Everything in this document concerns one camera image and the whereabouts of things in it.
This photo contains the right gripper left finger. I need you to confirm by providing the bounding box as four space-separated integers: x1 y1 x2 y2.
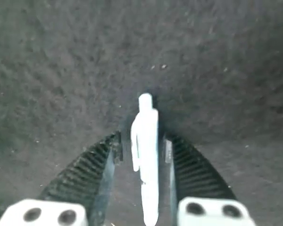
0 130 125 226

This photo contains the white pen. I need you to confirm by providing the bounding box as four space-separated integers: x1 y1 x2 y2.
130 93 159 226

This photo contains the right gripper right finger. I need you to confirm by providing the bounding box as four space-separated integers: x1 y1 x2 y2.
163 132 258 226

